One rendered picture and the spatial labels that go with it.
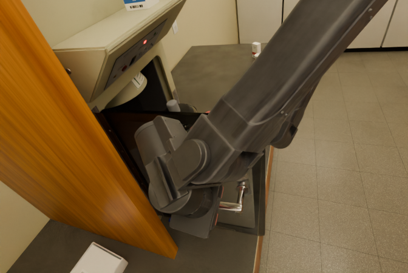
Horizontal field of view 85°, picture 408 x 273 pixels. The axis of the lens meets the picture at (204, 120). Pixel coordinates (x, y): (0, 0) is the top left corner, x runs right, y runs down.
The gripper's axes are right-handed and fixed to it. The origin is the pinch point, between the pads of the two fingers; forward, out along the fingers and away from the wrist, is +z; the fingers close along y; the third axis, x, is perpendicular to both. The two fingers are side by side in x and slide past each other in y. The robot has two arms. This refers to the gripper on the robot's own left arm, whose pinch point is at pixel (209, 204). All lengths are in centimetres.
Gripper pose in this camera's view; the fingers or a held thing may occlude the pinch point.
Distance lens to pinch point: 46.5
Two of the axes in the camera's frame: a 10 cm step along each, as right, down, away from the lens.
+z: 2.7, 4.3, 8.6
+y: -2.5, 8.9, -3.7
